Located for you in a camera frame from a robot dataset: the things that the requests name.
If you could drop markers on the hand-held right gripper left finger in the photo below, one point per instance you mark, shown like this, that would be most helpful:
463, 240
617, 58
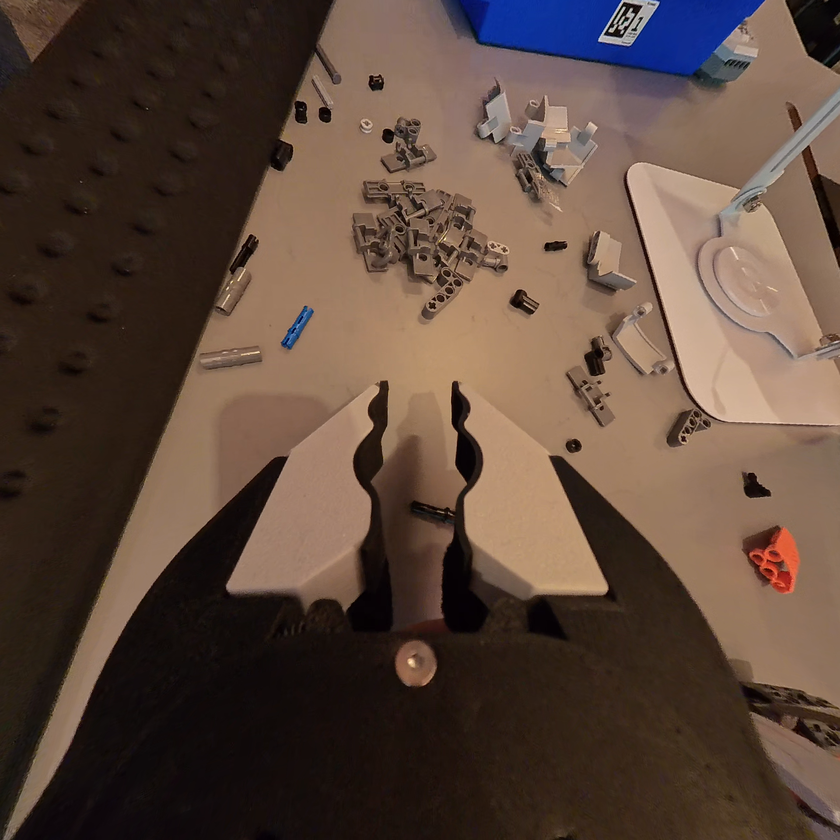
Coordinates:
308, 525

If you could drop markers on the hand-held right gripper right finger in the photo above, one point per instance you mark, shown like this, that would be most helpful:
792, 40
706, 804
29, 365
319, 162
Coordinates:
531, 525

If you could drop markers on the pile of grey track links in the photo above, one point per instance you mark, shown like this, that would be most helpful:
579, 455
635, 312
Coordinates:
420, 236

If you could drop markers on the grey connector block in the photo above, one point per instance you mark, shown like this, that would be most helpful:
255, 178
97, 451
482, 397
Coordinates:
390, 190

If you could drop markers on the blue object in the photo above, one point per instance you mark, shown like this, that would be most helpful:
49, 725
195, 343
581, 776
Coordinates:
558, 33

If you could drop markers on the single grey track link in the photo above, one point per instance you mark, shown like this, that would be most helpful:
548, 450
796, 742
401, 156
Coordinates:
590, 394
400, 159

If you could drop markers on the black grey cross connector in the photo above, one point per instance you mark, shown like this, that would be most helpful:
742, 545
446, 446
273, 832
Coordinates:
597, 354

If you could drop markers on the dark grey angled beam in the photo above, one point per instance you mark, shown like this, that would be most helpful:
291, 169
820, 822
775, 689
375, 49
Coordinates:
688, 428

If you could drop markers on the grey tube connector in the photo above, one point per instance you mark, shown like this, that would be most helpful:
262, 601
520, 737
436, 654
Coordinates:
231, 358
233, 292

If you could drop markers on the blue pin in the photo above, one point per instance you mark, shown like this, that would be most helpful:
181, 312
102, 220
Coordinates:
297, 327

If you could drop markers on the light grey curved panel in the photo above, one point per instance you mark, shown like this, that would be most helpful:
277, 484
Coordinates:
640, 341

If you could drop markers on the black short connector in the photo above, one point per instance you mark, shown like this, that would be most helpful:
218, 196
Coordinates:
524, 302

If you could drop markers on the black small clip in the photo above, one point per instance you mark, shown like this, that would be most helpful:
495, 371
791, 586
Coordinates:
754, 485

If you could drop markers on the grey bent liftarm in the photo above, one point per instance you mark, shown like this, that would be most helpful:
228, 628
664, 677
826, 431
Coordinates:
446, 298

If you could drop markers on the orange wedge block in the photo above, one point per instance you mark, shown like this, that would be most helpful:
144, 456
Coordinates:
774, 558

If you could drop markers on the white lamp base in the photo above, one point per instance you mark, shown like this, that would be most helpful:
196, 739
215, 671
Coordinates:
722, 367

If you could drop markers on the light grey small connector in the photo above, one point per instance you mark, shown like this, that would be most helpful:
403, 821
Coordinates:
497, 262

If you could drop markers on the light grey curved block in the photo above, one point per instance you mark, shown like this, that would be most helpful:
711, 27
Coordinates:
610, 262

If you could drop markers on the light grey short beam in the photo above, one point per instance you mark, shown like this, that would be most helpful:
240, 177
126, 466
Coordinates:
497, 248

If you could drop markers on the black long pin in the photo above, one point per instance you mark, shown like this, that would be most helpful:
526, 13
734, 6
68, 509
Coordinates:
243, 253

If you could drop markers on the black perforated panel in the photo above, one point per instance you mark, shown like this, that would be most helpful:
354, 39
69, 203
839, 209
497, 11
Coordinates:
131, 262

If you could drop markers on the clear plastic wrapper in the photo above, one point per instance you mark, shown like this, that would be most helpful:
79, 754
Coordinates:
550, 199

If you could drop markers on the dark grey gear connector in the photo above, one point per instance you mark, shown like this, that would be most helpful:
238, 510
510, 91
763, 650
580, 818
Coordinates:
531, 174

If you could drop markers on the black small block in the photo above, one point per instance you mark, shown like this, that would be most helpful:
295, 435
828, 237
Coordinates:
282, 155

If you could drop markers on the light grey angled panel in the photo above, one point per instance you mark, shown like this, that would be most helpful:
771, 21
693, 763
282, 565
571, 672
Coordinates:
577, 154
544, 124
495, 115

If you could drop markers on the grey double connector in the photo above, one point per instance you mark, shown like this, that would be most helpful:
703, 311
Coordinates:
408, 130

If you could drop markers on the light grey short rod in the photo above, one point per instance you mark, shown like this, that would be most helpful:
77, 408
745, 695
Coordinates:
321, 92

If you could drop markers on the grey axle rod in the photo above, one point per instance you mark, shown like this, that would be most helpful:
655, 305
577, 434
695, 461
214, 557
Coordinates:
327, 64

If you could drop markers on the grey white block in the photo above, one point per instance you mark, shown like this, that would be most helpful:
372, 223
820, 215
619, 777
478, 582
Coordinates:
728, 56

